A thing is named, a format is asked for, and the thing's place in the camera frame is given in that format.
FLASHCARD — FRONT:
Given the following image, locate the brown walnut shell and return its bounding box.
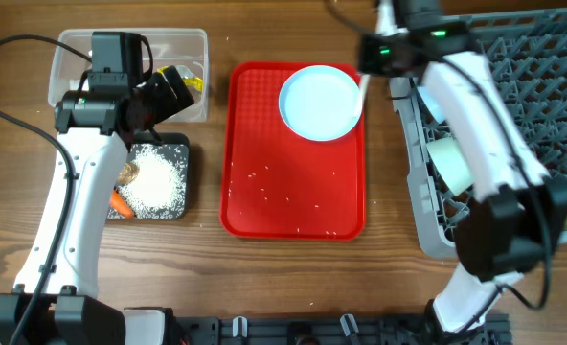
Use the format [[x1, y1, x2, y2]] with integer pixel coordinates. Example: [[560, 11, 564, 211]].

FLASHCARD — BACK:
[[117, 162, 140, 186]]

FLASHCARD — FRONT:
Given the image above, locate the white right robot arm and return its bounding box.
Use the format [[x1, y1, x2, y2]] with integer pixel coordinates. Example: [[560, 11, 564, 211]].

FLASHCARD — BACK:
[[360, 1, 567, 344]]

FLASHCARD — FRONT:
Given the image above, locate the black rectangular tray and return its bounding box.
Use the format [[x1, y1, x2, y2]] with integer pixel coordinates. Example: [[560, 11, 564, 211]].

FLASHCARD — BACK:
[[105, 132, 191, 222]]

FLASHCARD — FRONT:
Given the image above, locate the large light blue plate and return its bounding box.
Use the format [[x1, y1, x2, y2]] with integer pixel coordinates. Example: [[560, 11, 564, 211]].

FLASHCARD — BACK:
[[278, 65, 361, 142]]

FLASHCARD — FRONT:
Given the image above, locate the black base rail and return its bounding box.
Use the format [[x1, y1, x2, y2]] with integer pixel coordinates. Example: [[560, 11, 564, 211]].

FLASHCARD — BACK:
[[170, 313, 513, 345]]

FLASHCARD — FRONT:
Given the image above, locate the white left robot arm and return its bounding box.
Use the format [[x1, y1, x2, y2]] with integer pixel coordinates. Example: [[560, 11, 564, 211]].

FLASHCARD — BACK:
[[0, 32, 193, 344]]

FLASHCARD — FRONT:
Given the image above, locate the white rice pile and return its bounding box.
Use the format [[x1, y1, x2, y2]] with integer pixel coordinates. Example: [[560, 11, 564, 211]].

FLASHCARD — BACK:
[[118, 143, 190, 220]]

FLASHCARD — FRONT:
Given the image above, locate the red plastic tray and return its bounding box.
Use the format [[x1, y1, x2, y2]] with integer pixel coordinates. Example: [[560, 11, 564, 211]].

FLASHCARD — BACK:
[[220, 61, 367, 242]]

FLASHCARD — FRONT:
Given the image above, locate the small light blue bowl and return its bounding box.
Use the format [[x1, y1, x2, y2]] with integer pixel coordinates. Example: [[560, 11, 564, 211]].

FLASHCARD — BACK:
[[417, 86, 446, 124]]

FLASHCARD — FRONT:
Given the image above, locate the orange carrot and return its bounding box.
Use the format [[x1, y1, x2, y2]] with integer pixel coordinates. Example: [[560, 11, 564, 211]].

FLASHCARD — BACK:
[[109, 191, 135, 219]]

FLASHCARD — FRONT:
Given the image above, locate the clear plastic waste bin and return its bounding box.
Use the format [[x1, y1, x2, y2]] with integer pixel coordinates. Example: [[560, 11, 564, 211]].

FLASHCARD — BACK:
[[48, 28, 209, 123]]

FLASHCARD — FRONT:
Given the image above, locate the grey dishwasher rack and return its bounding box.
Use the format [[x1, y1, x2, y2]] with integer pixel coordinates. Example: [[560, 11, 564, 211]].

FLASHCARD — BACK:
[[389, 8, 567, 258]]

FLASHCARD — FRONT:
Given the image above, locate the yellow foil wrapper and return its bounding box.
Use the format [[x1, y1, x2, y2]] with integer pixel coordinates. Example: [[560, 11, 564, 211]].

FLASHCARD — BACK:
[[157, 65, 204, 93]]

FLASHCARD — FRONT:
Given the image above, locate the white plastic spoon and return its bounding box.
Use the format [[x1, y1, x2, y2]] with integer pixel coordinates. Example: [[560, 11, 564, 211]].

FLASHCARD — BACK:
[[353, 74, 371, 118]]

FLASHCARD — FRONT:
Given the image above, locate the green bowl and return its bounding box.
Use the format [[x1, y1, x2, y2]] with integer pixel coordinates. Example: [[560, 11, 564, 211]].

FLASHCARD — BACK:
[[426, 137, 474, 196]]

